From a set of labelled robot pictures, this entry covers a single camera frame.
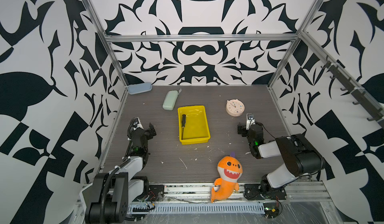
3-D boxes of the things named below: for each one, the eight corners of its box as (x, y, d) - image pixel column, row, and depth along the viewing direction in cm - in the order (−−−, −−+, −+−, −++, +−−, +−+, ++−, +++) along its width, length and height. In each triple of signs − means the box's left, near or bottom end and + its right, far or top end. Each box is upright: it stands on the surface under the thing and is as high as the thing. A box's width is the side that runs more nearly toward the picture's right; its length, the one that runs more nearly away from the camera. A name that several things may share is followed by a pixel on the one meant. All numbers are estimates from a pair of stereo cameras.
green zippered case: (160, 108, 109) (159, 105, 106) (170, 89, 121) (170, 86, 119) (171, 111, 107) (171, 108, 105) (181, 91, 120) (180, 88, 117)
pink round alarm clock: (227, 117, 105) (228, 113, 102) (224, 102, 113) (225, 98, 110) (244, 117, 105) (246, 113, 102) (241, 102, 113) (242, 98, 110)
